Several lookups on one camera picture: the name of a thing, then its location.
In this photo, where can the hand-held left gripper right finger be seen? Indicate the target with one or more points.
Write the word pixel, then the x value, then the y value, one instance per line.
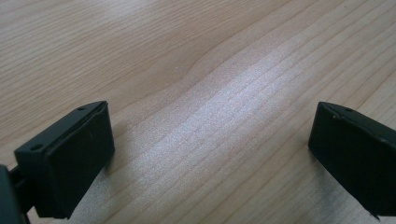
pixel 355 149

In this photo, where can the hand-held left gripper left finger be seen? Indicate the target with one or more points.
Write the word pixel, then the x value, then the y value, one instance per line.
pixel 71 155

